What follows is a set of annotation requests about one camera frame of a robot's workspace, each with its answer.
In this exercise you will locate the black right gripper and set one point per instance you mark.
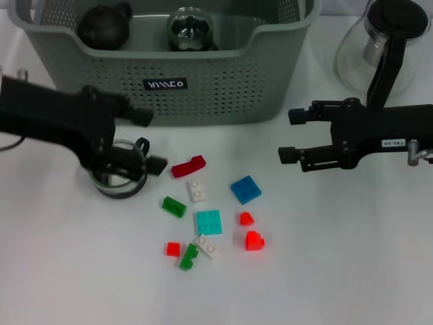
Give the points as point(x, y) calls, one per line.
point(372, 128)

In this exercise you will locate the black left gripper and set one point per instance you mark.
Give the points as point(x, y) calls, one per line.
point(61, 115)

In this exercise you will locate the grey perforated storage bin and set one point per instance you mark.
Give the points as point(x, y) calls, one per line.
point(203, 98)

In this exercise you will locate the dark red curved brick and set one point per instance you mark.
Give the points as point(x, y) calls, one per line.
point(184, 169)

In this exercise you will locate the green two-stud brick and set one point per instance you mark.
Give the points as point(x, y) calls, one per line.
point(173, 206)

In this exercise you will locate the white two-stud brick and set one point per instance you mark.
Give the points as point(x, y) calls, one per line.
point(195, 191)
point(209, 248)

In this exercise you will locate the blue four-stud brick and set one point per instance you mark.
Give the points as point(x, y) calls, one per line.
point(246, 190)

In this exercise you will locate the cyan four-stud brick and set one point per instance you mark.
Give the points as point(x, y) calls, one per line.
point(208, 222)

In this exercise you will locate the small orange-red brick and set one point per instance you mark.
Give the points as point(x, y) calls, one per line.
point(246, 219)

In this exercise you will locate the red single-stud brick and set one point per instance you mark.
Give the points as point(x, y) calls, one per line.
point(173, 249)

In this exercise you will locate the dark clay teapot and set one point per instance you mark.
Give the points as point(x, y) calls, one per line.
point(101, 28)

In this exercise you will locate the large orange-red brick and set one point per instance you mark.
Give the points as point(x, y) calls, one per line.
point(253, 241)

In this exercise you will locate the green notched brick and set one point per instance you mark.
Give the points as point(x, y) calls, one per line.
point(186, 260)

